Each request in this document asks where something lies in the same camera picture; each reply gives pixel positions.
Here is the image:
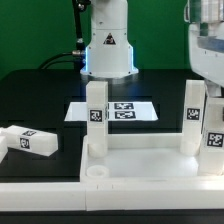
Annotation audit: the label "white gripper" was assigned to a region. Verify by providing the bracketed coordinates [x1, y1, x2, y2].
[188, 23, 224, 98]

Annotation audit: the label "white desk top tray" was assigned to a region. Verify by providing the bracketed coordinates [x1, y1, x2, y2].
[80, 133, 224, 182]

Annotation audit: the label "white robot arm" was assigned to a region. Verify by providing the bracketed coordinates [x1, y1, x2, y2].
[81, 0, 224, 88]

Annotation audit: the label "white front obstacle bar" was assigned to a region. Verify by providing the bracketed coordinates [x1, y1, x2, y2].
[0, 180, 224, 211]

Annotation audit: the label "white obstacle bar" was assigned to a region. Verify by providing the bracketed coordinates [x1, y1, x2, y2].
[0, 180, 224, 211]
[0, 136, 8, 163]

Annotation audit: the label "white sheet with tags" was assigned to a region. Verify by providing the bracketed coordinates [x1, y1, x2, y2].
[65, 101, 158, 121]

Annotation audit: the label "white left obstacle bar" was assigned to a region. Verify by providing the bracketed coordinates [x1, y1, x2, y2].
[0, 136, 8, 163]

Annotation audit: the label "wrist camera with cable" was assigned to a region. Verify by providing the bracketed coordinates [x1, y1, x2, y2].
[184, 0, 193, 23]

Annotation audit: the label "black cables at base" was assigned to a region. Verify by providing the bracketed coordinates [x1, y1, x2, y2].
[38, 0, 92, 70]

